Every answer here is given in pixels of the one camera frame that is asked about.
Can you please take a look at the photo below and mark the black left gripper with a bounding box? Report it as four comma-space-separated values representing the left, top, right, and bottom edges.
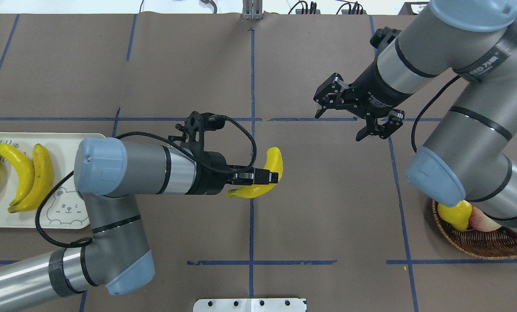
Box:
186, 151, 280, 195

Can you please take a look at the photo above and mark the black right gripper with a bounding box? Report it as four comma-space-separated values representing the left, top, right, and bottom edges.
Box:
313, 59, 412, 142

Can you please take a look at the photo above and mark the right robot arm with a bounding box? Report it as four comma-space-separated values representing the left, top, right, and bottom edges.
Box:
313, 0, 517, 233

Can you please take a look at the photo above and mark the brown wicker basket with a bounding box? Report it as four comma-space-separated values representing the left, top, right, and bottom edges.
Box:
431, 199, 517, 260

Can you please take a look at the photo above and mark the black power strip near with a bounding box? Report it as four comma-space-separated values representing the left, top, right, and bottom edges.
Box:
335, 0, 367, 15

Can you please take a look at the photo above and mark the black power strip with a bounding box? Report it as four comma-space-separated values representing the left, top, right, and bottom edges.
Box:
335, 0, 367, 15
288, 0, 321, 15

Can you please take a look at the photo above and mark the black box with label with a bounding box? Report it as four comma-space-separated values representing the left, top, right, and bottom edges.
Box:
397, 1, 429, 16

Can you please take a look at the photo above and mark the black power strip far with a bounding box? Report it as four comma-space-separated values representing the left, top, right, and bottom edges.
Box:
288, 0, 321, 15

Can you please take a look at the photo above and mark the yellow lemon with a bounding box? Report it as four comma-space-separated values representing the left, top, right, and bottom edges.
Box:
437, 200, 473, 232

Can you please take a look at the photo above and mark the pale apple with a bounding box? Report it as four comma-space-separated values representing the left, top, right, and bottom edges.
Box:
468, 206, 502, 232

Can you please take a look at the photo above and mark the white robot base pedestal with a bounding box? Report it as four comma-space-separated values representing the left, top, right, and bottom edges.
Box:
193, 298, 308, 312

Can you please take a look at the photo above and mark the aluminium frame post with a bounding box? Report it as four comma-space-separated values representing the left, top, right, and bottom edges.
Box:
242, 0, 264, 20

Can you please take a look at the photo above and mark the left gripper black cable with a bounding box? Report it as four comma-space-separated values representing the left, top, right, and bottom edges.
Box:
35, 112, 257, 248

